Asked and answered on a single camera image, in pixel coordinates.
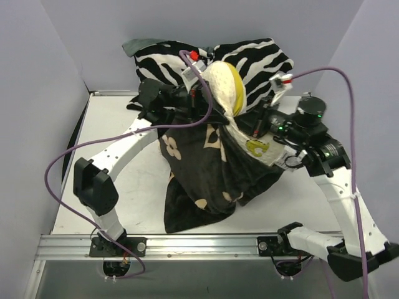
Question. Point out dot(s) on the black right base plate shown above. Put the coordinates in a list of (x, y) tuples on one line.
[(268, 246)]

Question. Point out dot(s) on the zebra print pillow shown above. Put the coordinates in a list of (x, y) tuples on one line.
[(255, 60)]

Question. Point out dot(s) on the white pillow care label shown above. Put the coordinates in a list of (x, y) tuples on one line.
[(289, 161)]

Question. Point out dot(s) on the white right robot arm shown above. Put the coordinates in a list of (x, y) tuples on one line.
[(307, 144)]

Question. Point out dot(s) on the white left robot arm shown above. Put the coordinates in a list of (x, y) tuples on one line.
[(162, 107)]

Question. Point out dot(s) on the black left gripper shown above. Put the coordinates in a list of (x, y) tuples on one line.
[(193, 101)]

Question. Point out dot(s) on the cream yellow-edged pillow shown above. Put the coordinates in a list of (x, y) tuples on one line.
[(228, 90)]

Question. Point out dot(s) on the aluminium front rail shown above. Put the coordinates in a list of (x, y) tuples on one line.
[(151, 247)]

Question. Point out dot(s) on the black floral pillowcase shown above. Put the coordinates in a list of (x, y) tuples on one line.
[(210, 174)]

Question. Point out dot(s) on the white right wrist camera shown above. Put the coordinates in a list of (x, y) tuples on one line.
[(281, 83)]

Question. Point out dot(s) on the grey cloth behind zebra pillow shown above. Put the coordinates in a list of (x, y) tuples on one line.
[(131, 47)]

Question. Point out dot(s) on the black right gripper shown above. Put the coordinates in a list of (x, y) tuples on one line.
[(256, 118)]

